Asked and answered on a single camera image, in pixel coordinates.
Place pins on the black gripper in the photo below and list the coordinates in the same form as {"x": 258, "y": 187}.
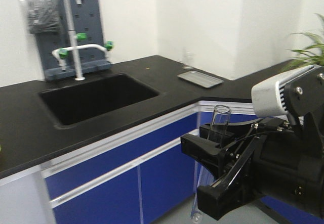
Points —
{"x": 260, "y": 157}

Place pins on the tall clear test tube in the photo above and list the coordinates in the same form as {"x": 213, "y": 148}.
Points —
{"x": 217, "y": 125}

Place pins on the grey metal tray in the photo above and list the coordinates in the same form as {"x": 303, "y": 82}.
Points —
{"x": 200, "y": 79}

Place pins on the blue lab cabinet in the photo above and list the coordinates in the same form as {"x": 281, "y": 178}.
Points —
{"x": 134, "y": 176}

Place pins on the clear glass beaker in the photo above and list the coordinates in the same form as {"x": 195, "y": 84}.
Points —
{"x": 187, "y": 59}

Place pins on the black lab sink basin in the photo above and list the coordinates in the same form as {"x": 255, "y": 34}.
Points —
{"x": 70, "y": 105}

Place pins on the white lab faucet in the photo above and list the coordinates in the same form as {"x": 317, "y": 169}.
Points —
{"x": 61, "y": 53}

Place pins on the grey pegboard drying rack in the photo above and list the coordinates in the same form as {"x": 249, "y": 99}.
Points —
{"x": 86, "y": 20}

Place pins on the plastic bag of pegs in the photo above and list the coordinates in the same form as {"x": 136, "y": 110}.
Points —
{"x": 42, "y": 16}

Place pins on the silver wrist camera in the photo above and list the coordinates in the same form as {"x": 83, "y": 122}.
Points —
{"x": 268, "y": 95}

